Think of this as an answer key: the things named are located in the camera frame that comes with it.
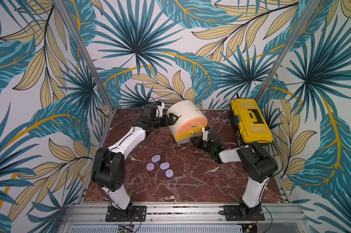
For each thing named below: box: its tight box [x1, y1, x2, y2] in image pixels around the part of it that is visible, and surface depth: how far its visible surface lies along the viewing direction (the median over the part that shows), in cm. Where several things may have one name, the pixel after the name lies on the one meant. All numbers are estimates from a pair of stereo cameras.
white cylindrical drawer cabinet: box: [165, 99, 208, 144], surface depth 90 cm
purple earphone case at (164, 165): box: [159, 162, 170, 170], surface depth 90 cm
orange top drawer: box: [175, 116, 208, 136], surface depth 85 cm
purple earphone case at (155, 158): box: [151, 154, 161, 164], surface depth 92 cm
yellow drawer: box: [175, 124, 208, 142], surface depth 91 cm
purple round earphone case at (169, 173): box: [164, 168, 175, 179], surface depth 87 cm
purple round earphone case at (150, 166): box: [145, 162, 155, 172], surface depth 90 cm
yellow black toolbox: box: [230, 98, 274, 144], surface depth 92 cm
